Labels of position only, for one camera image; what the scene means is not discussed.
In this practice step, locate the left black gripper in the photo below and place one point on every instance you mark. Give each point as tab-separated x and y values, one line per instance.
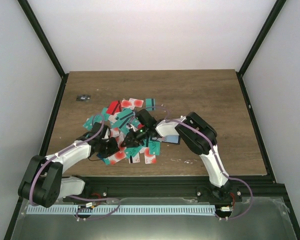
115	148

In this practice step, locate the black frame post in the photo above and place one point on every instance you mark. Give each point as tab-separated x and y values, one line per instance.
266	27
29	13

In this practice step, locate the right black frame post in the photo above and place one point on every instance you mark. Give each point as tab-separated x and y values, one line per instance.
266	27

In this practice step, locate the teal card left edge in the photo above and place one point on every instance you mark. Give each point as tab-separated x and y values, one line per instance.
88	125

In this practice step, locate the teal VIP card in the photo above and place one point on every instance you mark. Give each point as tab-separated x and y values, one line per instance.
154	147

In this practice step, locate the black front rail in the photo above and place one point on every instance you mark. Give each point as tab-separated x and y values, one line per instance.
197	187

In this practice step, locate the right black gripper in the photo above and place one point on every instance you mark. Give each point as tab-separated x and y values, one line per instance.
133	142

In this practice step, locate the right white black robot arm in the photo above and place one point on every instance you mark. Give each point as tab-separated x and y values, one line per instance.
197	134

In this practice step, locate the red card black stripe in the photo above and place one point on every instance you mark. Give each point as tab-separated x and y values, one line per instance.
114	107

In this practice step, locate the light blue slotted strip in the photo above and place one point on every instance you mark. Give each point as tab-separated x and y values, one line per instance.
59	209

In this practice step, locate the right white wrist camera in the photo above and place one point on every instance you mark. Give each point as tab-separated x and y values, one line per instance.
133	128

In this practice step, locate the small black tag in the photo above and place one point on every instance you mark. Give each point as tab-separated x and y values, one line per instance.
83	98

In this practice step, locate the left black frame post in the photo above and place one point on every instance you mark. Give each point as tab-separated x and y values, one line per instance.
29	13

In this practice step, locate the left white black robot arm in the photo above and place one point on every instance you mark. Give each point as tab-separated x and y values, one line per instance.
43	182

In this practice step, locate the teal card with stripe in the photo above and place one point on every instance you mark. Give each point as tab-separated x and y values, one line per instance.
150	104

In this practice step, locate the black card holder wallet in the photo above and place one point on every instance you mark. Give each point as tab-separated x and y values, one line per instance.
172	139

